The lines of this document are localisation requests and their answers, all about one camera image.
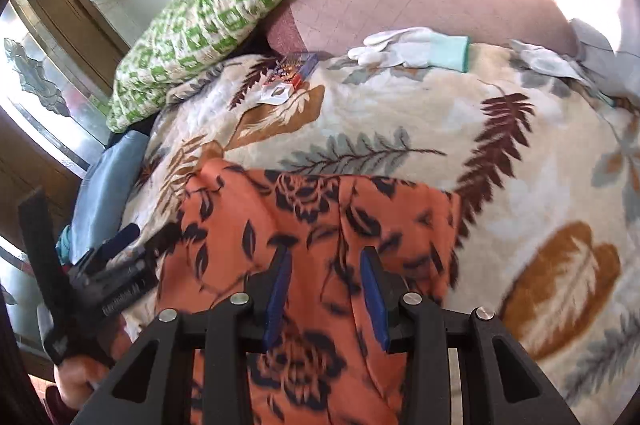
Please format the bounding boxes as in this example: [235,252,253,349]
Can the cream leaf-print blanket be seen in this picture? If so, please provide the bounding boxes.
[120,40,640,416]

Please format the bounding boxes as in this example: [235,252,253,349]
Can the orange floral garment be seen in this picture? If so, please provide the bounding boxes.
[152,157,463,425]

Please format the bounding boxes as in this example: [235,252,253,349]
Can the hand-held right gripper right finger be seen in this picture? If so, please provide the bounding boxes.
[360,246,576,425]

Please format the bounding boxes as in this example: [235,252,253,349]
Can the person's left hand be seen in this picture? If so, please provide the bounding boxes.
[54,334,133,409]

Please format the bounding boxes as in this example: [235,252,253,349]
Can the light grey sheet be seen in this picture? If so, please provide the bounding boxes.
[570,17,640,106]

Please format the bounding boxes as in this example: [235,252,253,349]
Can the wooden cabinet with etched glass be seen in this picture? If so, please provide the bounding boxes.
[0,0,131,356]

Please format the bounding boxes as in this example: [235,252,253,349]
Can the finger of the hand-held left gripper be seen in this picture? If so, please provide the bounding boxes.
[144,221,184,259]
[106,224,143,254]

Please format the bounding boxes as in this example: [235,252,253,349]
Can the white glove with teal cuff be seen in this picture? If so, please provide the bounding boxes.
[347,27,471,73]

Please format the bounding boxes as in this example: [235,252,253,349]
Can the teal cloth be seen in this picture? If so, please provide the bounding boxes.
[55,225,83,263]

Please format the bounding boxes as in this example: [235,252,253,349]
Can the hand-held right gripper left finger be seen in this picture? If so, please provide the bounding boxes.
[70,246,294,425]

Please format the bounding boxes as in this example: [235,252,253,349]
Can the green patterned pillow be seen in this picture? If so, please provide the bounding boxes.
[107,0,371,133]

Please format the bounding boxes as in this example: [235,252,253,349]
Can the person's left forearm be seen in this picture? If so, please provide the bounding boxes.
[39,385,78,425]

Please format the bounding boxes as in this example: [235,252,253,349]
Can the small colourful box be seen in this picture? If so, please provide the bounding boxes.
[272,52,321,90]

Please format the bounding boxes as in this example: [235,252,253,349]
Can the blue pillow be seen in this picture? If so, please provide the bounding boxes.
[75,130,151,251]

